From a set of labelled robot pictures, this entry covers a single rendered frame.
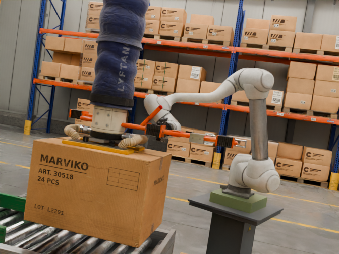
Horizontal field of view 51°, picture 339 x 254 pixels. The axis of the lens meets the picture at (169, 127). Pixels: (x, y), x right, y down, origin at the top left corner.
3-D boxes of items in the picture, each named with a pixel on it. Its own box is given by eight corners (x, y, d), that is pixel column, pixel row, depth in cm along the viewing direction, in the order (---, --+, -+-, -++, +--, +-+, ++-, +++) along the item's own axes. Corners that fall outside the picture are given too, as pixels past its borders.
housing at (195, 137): (188, 141, 171) (189, 132, 171) (190, 140, 178) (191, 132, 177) (203, 144, 170) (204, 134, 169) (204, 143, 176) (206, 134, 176)
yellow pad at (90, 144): (61, 143, 173) (62, 133, 173) (71, 142, 183) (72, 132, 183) (126, 155, 166) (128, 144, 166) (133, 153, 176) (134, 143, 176)
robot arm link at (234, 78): (220, 77, 226) (233, 77, 214) (241, 63, 231) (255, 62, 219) (229, 94, 230) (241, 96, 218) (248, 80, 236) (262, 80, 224)
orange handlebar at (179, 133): (58, 118, 186) (59, 111, 186) (84, 118, 215) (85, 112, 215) (236, 147, 166) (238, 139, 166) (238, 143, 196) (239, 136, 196)
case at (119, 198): (22, 219, 174) (33, 139, 172) (65, 201, 213) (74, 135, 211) (137, 248, 160) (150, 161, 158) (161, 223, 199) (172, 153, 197)
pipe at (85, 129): (64, 136, 175) (65, 124, 175) (87, 134, 199) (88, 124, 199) (129, 147, 168) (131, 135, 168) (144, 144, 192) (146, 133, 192)
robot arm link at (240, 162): (241, 182, 252) (246, 151, 250) (259, 189, 235) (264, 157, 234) (223, 182, 244) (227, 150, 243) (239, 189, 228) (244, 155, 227)
